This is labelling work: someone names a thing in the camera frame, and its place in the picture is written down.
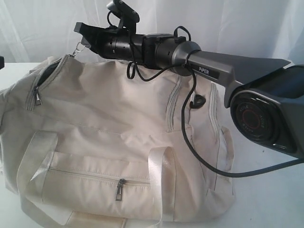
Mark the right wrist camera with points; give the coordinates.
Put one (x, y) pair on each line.
(128, 18)

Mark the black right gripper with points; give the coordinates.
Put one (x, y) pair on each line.
(111, 45)

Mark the white backdrop curtain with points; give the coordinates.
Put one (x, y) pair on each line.
(32, 30)

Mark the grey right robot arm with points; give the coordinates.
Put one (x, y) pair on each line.
(265, 96)

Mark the dark front pocket zipper pull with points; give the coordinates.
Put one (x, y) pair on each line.
(119, 191)

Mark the cream duffel bag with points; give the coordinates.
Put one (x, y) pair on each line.
(95, 126)

